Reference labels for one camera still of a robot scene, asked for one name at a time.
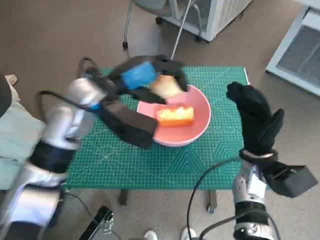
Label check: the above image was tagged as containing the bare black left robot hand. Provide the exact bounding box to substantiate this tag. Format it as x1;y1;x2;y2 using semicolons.
107;54;189;105

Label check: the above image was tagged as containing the black metal bracket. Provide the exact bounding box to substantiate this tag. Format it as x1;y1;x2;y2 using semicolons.
78;204;116;240

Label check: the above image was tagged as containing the long black arm cable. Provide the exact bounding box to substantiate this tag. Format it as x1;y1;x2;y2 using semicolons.
187;157;242;240

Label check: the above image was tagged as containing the person's white shoe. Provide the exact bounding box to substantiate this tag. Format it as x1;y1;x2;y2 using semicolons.
143;229;158;240
181;226;197;240

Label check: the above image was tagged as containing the person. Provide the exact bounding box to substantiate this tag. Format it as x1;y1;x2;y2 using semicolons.
0;74;47;191

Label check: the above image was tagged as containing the grey chair with metal legs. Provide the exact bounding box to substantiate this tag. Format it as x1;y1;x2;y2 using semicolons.
121;0;202;61

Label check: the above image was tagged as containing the round toy bread bun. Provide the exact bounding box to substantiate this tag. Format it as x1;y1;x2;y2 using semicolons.
149;74;183;99

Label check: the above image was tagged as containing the short black arm cable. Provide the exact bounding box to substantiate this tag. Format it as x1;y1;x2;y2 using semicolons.
199;212;282;240

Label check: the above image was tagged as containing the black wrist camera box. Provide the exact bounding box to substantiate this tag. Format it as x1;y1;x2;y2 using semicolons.
96;102;159;150
262;161;319;199

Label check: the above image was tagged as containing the pink bowl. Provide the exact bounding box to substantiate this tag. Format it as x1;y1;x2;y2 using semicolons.
136;84;212;148

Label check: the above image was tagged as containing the dark rounded object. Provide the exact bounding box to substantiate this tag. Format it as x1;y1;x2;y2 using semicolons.
0;72;13;118

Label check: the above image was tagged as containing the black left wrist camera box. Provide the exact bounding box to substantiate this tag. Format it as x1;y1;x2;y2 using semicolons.
96;102;159;150

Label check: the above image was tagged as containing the black table leg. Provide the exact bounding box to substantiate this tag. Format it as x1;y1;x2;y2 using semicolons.
206;189;218;213
118;188;130;206

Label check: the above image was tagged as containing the black floor cable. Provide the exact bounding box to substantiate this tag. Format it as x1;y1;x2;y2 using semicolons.
59;191;101;226

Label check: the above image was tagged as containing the green cutting mat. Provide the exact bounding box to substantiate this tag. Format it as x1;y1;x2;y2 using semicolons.
61;65;251;190

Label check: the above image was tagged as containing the oblong toy bread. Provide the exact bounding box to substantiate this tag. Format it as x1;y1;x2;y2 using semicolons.
156;104;195;128

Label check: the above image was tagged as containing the white cabinet with grille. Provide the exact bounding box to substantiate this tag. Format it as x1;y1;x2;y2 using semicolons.
264;4;320;97

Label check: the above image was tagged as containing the white cabinet with casters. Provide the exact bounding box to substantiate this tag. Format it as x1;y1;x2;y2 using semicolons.
154;0;253;42

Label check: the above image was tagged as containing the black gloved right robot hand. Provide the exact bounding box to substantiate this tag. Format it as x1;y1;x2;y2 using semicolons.
225;81;285;157

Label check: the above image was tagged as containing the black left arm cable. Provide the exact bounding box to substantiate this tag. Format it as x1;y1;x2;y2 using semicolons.
38;57;103;126

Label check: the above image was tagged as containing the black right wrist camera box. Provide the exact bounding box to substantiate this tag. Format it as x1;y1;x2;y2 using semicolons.
262;161;319;199

